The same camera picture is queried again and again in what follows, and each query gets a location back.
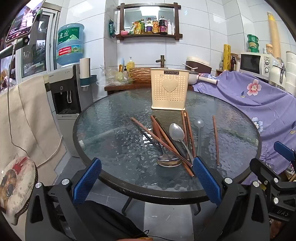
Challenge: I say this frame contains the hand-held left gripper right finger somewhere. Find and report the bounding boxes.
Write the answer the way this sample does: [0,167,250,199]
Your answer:
[192,157,271,241]

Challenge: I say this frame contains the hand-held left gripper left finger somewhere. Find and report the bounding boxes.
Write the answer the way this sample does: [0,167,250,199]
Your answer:
[25,158,102,241]

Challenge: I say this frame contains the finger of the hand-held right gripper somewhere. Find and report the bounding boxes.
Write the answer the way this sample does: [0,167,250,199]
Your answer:
[274,142,296,163]
[250,158,281,190]

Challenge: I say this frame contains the reddish brown wooden chopstick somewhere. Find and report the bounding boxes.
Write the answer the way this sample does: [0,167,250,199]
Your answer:
[131,117,193,167]
[184,112,196,158]
[212,115,220,166]
[151,115,195,178]
[181,110,191,156]

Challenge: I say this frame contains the metal spoon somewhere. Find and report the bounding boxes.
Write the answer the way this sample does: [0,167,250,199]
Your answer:
[169,123,193,163]

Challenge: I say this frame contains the grey translucent plastic spoon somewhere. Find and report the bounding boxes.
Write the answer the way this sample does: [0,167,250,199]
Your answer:
[194,119,205,158]

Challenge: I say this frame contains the cream plastic utensil holder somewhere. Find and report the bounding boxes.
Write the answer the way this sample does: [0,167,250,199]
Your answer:
[150,68,186,110]

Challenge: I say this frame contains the person's right hand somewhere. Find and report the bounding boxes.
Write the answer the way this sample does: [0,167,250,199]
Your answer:
[271,219,287,240]

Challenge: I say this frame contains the person's black trousers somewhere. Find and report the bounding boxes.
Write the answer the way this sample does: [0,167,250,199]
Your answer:
[75,200,149,241]

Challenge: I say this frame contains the purple floral cloth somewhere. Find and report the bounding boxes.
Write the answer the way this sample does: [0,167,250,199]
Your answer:
[193,71,296,183]

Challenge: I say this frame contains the dog print cushion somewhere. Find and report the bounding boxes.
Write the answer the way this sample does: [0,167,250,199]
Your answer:
[0,156,39,226]

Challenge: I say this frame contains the white kettle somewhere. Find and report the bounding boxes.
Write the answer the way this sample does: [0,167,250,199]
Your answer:
[269,59,287,90]

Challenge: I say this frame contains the stack of white bowls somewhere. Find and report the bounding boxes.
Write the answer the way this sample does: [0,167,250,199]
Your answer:
[285,51,296,93]

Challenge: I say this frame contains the white and black water dispenser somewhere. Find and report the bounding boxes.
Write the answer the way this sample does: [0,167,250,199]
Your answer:
[45,64,94,158]

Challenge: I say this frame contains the beige cloth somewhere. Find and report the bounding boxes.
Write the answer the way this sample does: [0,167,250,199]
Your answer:
[0,75,67,177]

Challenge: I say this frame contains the white microwave oven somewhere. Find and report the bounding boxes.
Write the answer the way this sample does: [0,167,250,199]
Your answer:
[239,52,275,81]

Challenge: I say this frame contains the dark wooden side table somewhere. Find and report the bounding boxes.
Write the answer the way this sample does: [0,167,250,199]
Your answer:
[104,82,195,96]

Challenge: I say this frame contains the brown glass bottle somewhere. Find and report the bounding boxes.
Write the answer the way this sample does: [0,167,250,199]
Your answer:
[230,54,238,72]

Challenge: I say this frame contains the white frying pan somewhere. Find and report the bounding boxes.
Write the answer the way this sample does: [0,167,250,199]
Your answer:
[188,71,219,85]

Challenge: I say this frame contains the clear plastic bag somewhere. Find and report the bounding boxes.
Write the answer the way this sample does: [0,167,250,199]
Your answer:
[98,65,134,87]

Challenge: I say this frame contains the yellow wrap roll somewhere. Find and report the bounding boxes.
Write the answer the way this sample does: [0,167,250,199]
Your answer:
[223,44,232,71]

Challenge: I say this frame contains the stack of green cups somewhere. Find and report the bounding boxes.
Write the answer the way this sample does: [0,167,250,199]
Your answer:
[247,34,259,53]

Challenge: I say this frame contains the brown and white rice cooker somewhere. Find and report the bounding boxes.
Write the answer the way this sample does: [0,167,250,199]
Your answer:
[182,57,211,75]

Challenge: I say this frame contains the tall cream roll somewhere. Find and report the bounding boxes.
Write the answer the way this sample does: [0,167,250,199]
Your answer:
[267,12,282,58]

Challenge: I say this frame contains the wicker basket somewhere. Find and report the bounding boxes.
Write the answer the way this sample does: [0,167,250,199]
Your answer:
[128,67,152,84]

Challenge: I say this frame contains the blue water jug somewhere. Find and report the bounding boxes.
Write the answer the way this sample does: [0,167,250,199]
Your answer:
[56,23,85,67]

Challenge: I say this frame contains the dark glass window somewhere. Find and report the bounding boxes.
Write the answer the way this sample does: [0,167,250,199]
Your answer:
[21,10,58,79]

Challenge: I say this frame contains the green phone clamp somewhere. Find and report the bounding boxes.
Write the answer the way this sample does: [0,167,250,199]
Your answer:
[6,37,30,49]

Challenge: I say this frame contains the dark soy sauce bottle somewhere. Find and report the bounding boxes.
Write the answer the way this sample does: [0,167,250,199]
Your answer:
[159,16,168,34]

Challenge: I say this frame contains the dark wooden mirror shelf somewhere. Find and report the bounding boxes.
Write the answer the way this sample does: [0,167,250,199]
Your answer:
[117,3,183,41]

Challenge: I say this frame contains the mounted phone with lit screen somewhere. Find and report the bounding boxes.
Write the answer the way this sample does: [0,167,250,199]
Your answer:
[6,0,45,43]

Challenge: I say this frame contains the white cable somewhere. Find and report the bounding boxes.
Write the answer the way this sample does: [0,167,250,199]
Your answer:
[6,42,63,168]

